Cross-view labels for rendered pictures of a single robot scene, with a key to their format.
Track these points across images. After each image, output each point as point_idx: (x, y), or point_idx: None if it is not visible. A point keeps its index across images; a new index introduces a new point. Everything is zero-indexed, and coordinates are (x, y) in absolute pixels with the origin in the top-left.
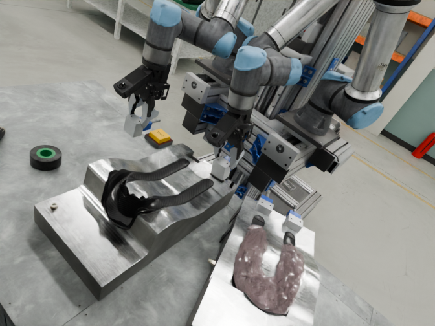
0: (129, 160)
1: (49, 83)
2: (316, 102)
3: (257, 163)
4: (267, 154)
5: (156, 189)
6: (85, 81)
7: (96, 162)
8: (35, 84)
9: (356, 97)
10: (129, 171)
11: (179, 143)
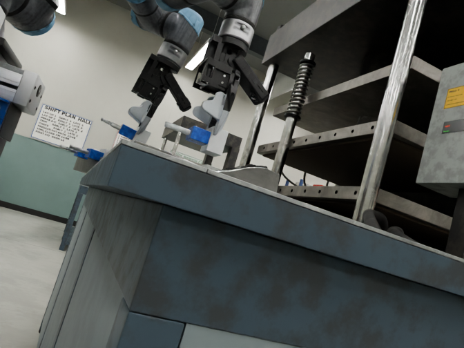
0: (230, 170)
1: (340, 215)
2: (6, 6)
3: (1, 130)
4: (29, 107)
5: (221, 170)
6: (186, 161)
7: (273, 171)
8: (385, 231)
9: (59, 6)
10: (244, 168)
11: (143, 143)
